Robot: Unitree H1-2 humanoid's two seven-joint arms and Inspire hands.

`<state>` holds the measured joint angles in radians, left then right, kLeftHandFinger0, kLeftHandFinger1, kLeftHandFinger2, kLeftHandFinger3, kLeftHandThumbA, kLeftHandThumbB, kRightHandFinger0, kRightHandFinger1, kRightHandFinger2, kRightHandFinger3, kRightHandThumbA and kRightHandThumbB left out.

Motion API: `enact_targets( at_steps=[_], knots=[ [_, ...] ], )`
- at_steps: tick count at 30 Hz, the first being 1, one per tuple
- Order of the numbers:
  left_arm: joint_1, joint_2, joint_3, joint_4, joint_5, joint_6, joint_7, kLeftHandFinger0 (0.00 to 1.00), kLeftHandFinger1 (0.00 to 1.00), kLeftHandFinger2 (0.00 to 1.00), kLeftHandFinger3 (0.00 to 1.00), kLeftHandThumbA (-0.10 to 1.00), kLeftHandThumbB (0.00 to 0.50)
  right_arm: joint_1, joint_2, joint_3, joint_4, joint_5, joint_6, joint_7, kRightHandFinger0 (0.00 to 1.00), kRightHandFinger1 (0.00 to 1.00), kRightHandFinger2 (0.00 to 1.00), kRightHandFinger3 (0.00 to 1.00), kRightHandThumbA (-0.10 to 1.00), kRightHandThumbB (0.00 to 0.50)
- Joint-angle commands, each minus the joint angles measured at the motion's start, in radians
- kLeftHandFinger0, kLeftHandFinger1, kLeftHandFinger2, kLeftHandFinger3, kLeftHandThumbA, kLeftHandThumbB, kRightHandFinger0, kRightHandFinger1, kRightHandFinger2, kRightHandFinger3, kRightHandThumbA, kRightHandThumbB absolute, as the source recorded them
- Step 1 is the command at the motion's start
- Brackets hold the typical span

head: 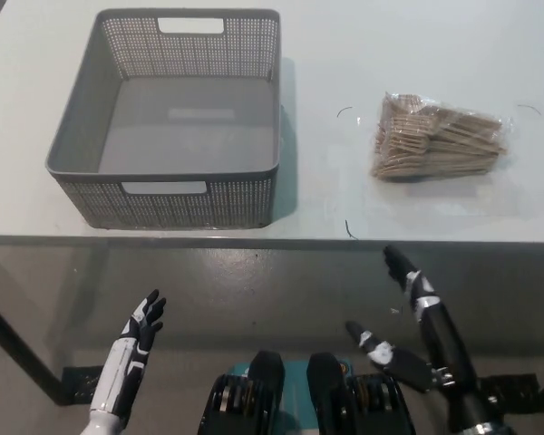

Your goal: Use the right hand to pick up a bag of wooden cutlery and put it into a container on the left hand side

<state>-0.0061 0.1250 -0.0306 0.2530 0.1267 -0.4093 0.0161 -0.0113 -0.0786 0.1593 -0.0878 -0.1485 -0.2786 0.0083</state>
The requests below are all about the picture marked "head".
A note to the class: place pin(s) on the robot left black torso block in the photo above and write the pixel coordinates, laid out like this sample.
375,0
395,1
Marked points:
254,389

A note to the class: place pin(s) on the robot black torso block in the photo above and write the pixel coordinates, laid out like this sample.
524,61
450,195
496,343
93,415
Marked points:
254,389
331,394

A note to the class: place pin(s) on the black table leg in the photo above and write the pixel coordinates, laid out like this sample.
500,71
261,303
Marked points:
22,349

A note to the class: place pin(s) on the black table foot plate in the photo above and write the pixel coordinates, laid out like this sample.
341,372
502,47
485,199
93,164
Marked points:
79,385
517,389

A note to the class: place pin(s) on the bag of wooden cutlery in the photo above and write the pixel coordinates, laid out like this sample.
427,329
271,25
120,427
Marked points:
428,142

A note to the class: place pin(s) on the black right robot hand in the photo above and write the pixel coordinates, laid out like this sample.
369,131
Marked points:
444,335

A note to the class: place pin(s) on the robot right black torso block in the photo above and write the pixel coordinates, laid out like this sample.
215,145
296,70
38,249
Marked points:
331,394

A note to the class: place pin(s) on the grey perforated plastic basket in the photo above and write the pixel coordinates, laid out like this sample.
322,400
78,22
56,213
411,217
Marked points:
95,204

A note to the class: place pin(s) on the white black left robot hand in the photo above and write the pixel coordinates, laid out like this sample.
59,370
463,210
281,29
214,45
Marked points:
127,358

